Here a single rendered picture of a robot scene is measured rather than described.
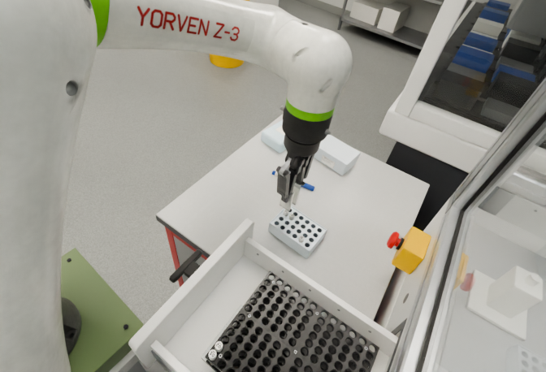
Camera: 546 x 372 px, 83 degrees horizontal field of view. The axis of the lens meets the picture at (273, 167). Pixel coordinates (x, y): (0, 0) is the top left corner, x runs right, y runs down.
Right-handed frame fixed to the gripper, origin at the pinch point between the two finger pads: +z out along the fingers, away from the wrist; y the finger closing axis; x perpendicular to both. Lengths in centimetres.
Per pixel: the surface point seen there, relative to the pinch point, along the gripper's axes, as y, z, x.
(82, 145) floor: -8, 87, -160
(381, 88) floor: -241, 87, -47
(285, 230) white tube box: 4.1, 7.4, 3.0
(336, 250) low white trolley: -2.1, 10.9, 15.5
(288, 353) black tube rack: 28.2, -0.1, 20.0
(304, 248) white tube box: 5.3, 7.3, 9.4
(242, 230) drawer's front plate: 18.3, -5.9, 0.5
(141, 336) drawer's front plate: 42.1, -5.9, 2.0
